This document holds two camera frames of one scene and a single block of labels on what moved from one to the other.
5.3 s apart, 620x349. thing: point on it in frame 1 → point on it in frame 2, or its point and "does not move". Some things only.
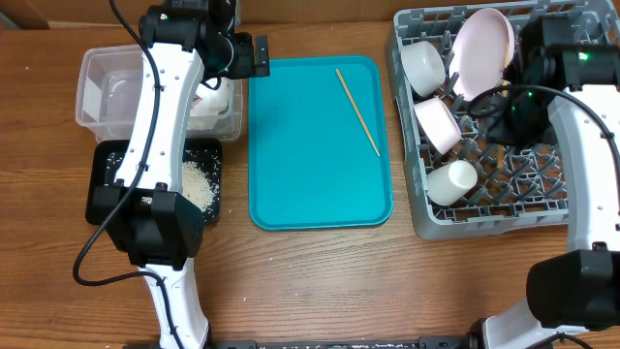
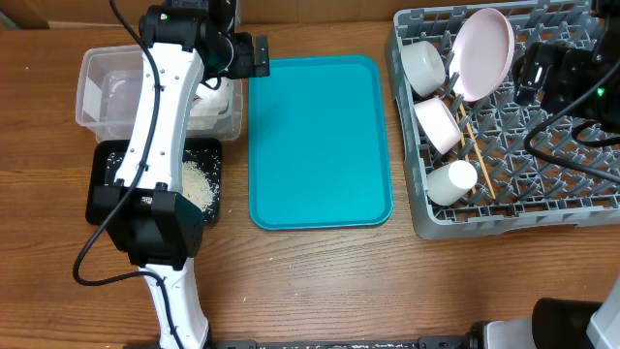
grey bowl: x=423 y=67 does not move
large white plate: x=481 y=49 does not move
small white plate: x=438 y=123 does not move
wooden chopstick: x=500 y=149 → x=463 y=143
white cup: x=449 y=182 does not move
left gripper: x=246 y=66 does not move
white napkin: x=208 y=105 does not move
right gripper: x=497 y=132 → x=570 y=72
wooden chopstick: x=358 y=114 → x=479 y=151
